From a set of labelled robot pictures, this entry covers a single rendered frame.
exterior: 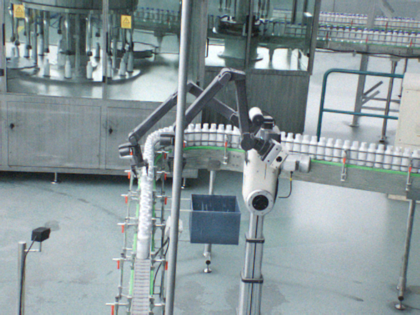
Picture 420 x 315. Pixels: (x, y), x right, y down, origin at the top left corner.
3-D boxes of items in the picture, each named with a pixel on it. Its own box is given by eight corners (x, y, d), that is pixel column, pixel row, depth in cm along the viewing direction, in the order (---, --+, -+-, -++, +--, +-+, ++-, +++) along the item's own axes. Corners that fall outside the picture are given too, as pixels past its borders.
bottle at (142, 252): (137, 260, 423) (138, 230, 418) (136, 255, 429) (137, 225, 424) (148, 259, 424) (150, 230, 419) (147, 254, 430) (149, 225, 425)
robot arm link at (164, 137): (182, 127, 428) (181, 122, 437) (160, 125, 427) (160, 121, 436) (180, 148, 432) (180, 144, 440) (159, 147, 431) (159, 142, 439)
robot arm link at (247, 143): (247, 68, 421) (244, 64, 431) (220, 72, 421) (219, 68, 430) (255, 150, 434) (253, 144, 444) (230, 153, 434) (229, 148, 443)
